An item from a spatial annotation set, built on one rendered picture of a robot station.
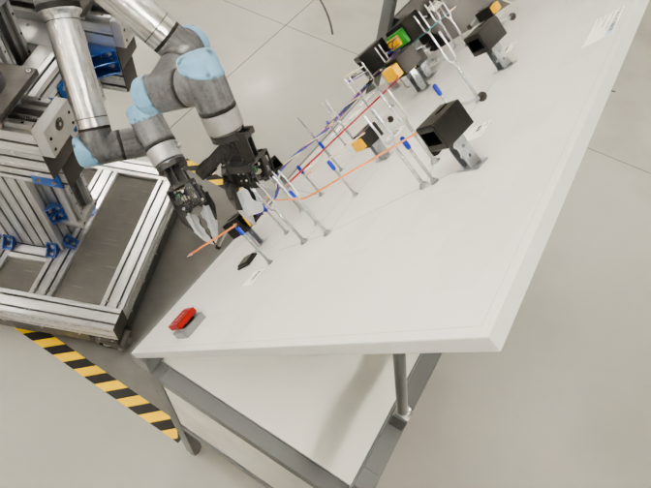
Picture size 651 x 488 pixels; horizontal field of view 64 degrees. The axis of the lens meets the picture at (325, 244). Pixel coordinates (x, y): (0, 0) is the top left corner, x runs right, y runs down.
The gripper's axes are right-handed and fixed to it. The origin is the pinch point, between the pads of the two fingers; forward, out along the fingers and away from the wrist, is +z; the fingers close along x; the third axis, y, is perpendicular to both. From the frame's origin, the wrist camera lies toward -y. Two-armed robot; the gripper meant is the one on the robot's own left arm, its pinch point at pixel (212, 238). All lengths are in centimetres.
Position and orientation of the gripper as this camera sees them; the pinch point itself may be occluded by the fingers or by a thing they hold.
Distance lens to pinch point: 127.1
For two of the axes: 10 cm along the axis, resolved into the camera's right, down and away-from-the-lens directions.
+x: 8.8, -4.7, 0.9
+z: 4.7, 8.8, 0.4
